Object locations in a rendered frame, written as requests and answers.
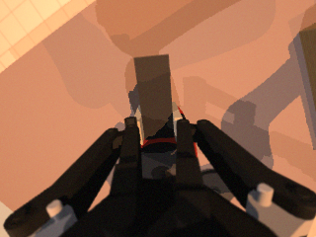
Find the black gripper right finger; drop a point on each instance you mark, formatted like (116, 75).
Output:
(285, 206)

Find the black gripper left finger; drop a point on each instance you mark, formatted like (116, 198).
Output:
(54, 210)

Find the red kettle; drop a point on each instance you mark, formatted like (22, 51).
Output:
(159, 149)

